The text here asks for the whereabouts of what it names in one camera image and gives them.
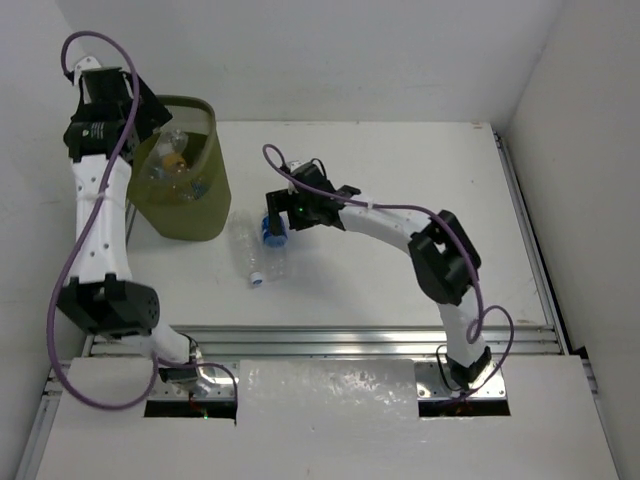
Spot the olive green mesh bin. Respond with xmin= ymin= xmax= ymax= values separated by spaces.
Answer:
xmin=127 ymin=95 xmax=231 ymax=241

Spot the blue label water bottle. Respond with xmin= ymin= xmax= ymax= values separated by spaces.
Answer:
xmin=261 ymin=211 xmax=289 ymax=281

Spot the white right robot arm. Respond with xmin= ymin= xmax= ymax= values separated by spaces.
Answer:
xmin=262 ymin=161 xmax=491 ymax=388

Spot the aluminium rail frame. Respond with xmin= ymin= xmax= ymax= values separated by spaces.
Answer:
xmin=42 ymin=122 xmax=599 ymax=419

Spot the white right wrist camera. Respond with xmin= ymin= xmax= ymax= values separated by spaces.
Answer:
xmin=285 ymin=160 xmax=305 ymax=176

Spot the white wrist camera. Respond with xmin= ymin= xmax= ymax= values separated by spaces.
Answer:
xmin=285 ymin=160 xmax=305 ymax=176
xmin=71 ymin=55 xmax=102 ymax=87

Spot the clear bottle white cap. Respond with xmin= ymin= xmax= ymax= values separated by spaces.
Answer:
xmin=141 ymin=130 xmax=188 ymax=180

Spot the clear ribbed bottle blue cap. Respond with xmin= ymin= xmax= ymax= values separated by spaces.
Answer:
xmin=228 ymin=210 xmax=264 ymax=288

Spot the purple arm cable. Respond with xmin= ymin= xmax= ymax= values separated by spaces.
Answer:
xmin=262 ymin=143 xmax=516 ymax=401
xmin=47 ymin=30 xmax=164 ymax=410

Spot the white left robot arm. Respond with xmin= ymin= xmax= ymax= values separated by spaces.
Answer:
xmin=55 ymin=67 xmax=192 ymax=364

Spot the tall orange label bottle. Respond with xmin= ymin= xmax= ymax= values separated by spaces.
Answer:
xmin=161 ymin=153 xmax=189 ymax=176

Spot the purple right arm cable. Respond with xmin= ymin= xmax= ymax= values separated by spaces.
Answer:
xmin=262 ymin=143 xmax=516 ymax=401

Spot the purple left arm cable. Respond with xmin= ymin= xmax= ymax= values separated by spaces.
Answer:
xmin=47 ymin=30 xmax=164 ymax=410

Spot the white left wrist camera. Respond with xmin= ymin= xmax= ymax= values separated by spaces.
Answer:
xmin=71 ymin=55 xmax=102 ymax=87

